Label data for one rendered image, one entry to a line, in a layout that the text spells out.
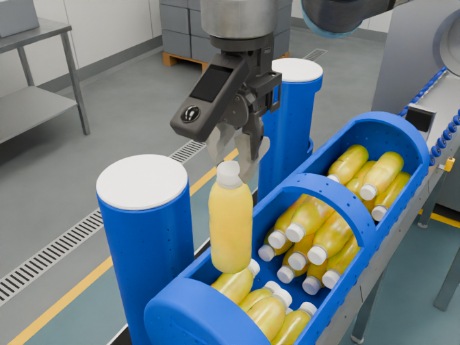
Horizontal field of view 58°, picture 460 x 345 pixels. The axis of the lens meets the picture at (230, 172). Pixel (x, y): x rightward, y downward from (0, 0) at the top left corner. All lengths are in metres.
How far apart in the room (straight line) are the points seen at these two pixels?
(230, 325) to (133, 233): 0.64
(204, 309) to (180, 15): 4.13
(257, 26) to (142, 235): 0.90
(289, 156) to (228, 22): 1.71
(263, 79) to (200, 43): 4.04
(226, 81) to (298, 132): 1.61
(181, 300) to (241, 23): 0.46
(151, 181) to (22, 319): 1.32
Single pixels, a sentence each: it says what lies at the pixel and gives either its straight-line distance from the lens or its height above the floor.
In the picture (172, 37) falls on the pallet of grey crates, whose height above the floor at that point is 0.33.
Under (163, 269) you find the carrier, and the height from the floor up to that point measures 0.77.
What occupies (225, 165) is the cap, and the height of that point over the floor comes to 1.46.
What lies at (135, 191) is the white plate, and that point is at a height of 1.04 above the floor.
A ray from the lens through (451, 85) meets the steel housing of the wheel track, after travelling 2.43.
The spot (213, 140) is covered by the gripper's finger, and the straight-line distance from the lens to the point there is 0.59.
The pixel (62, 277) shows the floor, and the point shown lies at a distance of 2.53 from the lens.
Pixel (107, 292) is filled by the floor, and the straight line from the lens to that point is 2.39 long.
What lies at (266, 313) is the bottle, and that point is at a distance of 0.82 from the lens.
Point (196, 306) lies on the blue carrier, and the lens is 0.72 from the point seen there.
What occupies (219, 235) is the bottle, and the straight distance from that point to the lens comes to 0.65.
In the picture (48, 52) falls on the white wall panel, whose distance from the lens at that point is 4.46.
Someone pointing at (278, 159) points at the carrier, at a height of 0.60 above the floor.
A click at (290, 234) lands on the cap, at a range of 0.96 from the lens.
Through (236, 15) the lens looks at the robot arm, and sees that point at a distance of 0.48.
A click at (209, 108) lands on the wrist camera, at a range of 0.48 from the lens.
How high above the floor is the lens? 1.81
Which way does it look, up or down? 36 degrees down
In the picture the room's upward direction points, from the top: straight up
